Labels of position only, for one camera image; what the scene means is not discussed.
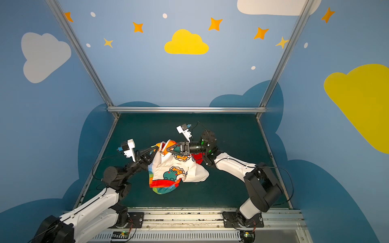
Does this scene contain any left side table edge rail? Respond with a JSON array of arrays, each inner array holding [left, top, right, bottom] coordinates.
[[73, 114, 119, 209]]

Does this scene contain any left small circuit board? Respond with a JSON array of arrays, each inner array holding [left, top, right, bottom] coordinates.
[[110, 231, 130, 242]]

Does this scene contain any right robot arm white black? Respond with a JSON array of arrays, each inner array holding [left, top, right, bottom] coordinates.
[[167, 130, 284, 221]]

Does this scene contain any right slanted aluminium post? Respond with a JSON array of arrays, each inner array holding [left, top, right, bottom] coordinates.
[[259, 0, 316, 109]]

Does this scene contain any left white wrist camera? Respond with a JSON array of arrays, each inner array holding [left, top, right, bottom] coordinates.
[[117, 139, 135, 162]]

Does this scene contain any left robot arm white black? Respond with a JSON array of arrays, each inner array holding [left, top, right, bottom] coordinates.
[[31, 145, 159, 243]]

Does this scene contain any left slanted aluminium post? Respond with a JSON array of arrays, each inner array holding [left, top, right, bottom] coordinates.
[[45, 0, 114, 106]]

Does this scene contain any back horizontal aluminium rail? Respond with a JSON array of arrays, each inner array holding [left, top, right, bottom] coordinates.
[[107, 106, 266, 113]]

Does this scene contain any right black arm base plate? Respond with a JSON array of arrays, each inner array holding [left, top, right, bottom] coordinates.
[[222, 211, 264, 228]]

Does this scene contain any table edge rail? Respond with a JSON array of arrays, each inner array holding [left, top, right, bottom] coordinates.
[[255, 112, 293, 210], [73, 114, 119, 209]]

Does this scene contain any slanted aluminium post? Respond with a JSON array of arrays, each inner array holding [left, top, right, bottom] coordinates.
[[45, 0, 114, 106], [259, 0, 316, 109]]

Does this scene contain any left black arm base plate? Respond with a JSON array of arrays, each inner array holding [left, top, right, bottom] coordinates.
[[114, 212, 144, 229]]

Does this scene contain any right side table edge rail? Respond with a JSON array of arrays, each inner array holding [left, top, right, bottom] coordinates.
[[255, 112, 293, 210]]

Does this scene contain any rainbow and white kids jacket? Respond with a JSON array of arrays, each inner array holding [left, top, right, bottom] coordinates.
[[148, 140, 209, 194]]

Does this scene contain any front aluminium rail frame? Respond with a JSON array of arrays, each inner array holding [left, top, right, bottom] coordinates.
[[87, 207, 313, 243]]

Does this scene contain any right small black connector box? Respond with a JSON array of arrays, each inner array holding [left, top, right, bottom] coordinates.
[[239, 231, 255, 243]]

